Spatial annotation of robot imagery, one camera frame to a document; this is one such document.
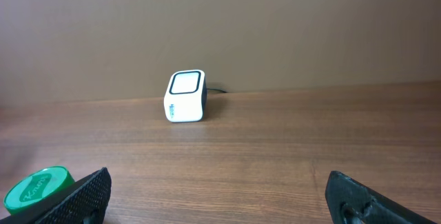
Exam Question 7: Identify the green lid Knorr jar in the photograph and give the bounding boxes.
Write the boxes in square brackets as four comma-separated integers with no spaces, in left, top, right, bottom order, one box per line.
[3,165,75,215]

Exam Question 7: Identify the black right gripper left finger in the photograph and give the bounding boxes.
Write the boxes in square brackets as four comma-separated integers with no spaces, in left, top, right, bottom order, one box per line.
[1,167,112,224]

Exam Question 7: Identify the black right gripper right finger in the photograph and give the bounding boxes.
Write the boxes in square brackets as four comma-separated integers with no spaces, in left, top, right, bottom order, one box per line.
[325,171,435,224]

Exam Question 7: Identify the white barcode scanner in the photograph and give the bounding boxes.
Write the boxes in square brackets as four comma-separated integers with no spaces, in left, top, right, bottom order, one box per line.
[163,70,207,123]

